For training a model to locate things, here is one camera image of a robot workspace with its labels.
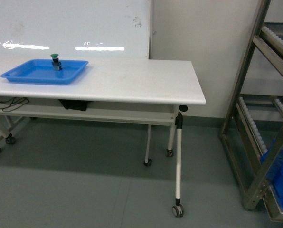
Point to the white rolling table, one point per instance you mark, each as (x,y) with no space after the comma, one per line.
(151,92)

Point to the black pouch under table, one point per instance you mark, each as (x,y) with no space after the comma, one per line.
(78,105)

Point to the green mushroom push button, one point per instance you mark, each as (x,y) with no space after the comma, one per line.
(55,62)

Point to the white whiteboard panel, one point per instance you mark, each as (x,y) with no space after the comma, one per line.
(76,28)

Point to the blue plastic tray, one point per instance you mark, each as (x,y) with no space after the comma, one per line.
(41,71)

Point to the steel roller rack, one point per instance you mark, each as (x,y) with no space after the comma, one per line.
(252,132)

